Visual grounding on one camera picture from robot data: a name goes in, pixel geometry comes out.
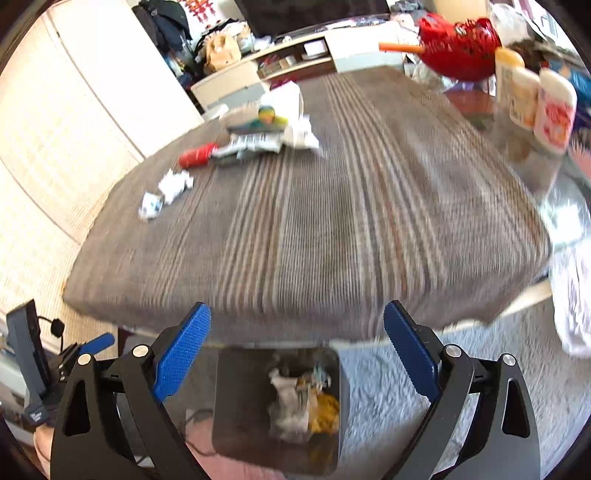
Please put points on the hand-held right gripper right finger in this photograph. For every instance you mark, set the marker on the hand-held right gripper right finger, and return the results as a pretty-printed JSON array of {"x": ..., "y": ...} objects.
[{"x": 411, "y": 350}]

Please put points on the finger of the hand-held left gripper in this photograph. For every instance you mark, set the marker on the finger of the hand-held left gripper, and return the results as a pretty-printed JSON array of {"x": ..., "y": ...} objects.
[{"x": 99, "y": 343}]

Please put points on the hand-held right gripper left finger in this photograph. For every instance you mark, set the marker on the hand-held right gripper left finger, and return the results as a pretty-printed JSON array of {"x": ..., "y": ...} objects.
[{"x": 178, "y": 360}]

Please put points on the black trash bin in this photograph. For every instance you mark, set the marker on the black trash bin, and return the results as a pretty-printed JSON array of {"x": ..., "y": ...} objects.
[{"x": 235, "y": 415}]

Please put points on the yellow paper bag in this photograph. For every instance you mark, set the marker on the yellow paper bag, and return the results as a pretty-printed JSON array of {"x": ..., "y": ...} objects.
[{"x": 325, "y": 408}]

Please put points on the person's left hand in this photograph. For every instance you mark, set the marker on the person's left hand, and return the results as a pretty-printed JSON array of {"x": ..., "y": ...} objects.
[{"x": 42, "y": 445}]

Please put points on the grey fluffy rug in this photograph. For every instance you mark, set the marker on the grey fluffy rug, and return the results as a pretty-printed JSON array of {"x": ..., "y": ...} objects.
[{"x": 485, "y": 392}]

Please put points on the small crumpled white paper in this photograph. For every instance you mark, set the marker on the small crumpled white paper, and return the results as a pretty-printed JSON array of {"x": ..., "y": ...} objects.
[
  {"x": 175, "y": 185},
  {"x": 150, "y": 206}
]

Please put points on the grey plaid tablecloth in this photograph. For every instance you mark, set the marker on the grey plaid tablecloth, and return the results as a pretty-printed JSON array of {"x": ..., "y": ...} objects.
[{"x": 323, "y": 221}]

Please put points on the white plastic bag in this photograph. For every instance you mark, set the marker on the white plastic bag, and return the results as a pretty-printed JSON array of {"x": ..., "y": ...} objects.
[{"x": 575, "y": 300}]

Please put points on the red wrapper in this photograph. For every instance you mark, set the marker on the red wrapper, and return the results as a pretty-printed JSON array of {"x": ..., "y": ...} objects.
[{"x": 198, "y": 156}]

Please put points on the bamboo folding screen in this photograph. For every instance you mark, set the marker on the bamboo folding screen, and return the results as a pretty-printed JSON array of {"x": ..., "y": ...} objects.
[{"x": 69, "y": 115}]

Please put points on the white barcode packet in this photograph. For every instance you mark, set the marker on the white barcode packet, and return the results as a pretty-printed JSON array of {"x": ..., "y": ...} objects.
[{"x": 254, "y": 141}]

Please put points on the white stool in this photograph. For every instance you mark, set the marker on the white stool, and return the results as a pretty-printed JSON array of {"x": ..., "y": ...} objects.
[{"x": 215, "y": 112}]

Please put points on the pink hairbrush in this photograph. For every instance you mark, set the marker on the pink hairbrush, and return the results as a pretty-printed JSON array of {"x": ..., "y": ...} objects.
[{"x": 582, "y": 161}]

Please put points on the green yellow snack packet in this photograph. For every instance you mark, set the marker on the green yellow snack packet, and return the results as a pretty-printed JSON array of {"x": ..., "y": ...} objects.
[{"x": 268, "y": 116}]

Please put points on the white bottle yellow label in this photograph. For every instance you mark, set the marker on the white bottle yellow label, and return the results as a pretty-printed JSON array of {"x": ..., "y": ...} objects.
[{"x": 524, "y": 99}]

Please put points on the white bottle pink label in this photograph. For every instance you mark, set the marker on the white bottle pink label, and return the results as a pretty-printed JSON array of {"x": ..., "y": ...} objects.
[{"x": 554, "y": 110}]

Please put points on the white printed paper sheet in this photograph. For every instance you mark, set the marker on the white printed paper sheet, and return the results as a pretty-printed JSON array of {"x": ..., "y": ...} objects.
[{"x": 286, "y": 98}]

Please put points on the cream grey television stand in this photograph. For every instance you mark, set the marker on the cream grey television stand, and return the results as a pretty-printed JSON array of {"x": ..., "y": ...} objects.
[{"x": 231, "y": 81}]

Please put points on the white bottle yellow cap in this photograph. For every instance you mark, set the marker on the white bottle yellow cap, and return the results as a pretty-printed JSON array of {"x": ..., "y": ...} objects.
[{"x": 508, "y": 69}]

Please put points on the red openwork bowl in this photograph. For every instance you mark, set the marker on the red openwork bowl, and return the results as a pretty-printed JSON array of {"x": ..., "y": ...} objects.
[{"x": 457, "y": 50}]

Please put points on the orange stick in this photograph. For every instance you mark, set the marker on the orange stick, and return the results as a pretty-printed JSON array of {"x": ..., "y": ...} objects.
[{"x": 399, "y": 47}]

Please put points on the brown plush toy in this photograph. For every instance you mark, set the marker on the brown plush toy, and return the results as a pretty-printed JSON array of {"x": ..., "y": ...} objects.
[{"x": 222, "y": 50}]

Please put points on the black hanging jacket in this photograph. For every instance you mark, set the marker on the black hanging jacket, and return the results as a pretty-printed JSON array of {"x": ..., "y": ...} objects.
[{"x": 161, "y": 23}]

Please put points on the black television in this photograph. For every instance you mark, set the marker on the black television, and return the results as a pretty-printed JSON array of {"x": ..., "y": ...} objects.
[{"x": 314, "y": 16}]

